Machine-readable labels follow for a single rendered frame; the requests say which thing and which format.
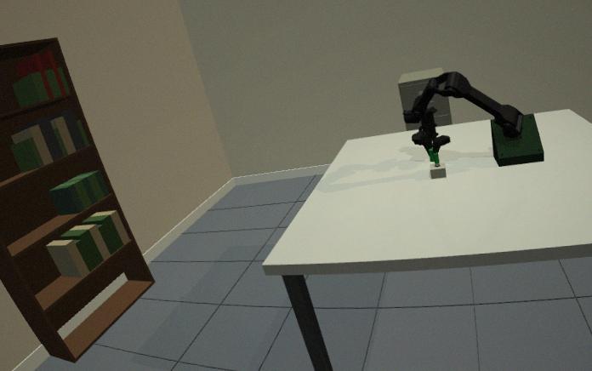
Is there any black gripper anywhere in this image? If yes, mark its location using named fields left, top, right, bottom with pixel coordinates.
left=420, top=123, right=451, bottom=154

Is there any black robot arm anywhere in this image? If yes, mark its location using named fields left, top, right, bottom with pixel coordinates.
left=402, top=71, right=523, bottom=146

